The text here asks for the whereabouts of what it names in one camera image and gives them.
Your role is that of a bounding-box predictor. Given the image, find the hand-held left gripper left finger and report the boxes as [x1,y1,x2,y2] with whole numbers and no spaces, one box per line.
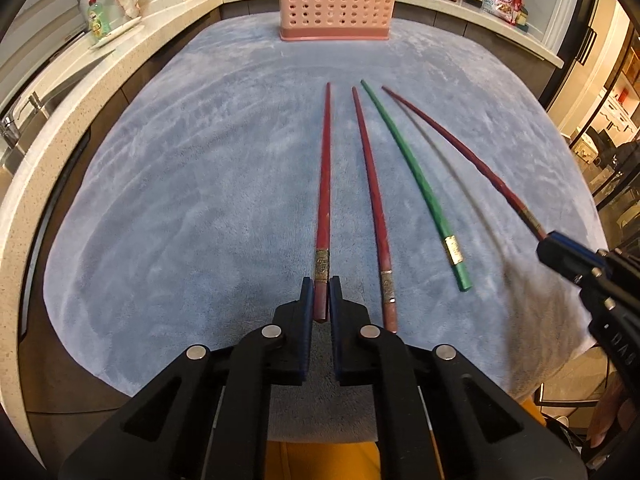
[60,276,315,480]

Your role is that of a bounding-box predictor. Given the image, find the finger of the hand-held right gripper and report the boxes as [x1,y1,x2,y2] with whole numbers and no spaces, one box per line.
[536,240,587,287]
[547,231,609,265]

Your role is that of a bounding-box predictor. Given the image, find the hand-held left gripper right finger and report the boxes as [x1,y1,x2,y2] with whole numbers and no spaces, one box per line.
[329,276,588,480]

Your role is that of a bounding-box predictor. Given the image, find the dark maroon chopstick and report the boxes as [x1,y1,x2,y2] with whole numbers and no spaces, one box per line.
[313,82,333,323]
[381,86,548,241]
[351,86,400,334]

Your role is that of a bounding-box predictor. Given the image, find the green chopstick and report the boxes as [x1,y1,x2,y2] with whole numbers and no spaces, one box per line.
[360,79,473,292]

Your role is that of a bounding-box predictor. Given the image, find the pink perforated utensil holder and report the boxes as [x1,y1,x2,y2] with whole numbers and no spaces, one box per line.
[276,0,396,42]

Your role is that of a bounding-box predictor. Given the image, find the person's right hand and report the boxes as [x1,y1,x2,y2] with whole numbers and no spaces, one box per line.
[587,377,626,450]

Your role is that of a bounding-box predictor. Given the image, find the person's yellow pants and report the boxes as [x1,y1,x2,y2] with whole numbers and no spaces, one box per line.
[264,395,547,480]

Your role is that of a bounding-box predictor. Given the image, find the blue fleece blanket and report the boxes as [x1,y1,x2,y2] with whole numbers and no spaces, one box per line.
[44,12,608,401]

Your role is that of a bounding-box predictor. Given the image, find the white stone kitchen counter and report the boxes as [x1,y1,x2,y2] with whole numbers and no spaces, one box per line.
[0,0,563,441]

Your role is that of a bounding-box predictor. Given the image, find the chrome kitchen faucet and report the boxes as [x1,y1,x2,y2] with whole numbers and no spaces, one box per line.
[0,92,42,150]

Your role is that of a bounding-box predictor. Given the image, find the green dish soap bottle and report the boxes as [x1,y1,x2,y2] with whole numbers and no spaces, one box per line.
[87,0,114,41]

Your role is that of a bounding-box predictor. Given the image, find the white window blinds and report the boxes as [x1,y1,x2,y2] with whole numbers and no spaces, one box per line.
[0,0,103,86]

